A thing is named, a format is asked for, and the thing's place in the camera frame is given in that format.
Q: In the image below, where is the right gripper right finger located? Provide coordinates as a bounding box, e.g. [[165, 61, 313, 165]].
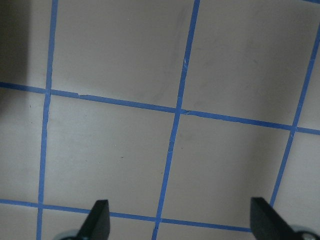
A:
[[250, 197, 295, 240]]

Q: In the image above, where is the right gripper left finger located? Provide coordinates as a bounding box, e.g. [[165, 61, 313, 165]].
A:
[[76, 200, 111, 240]]

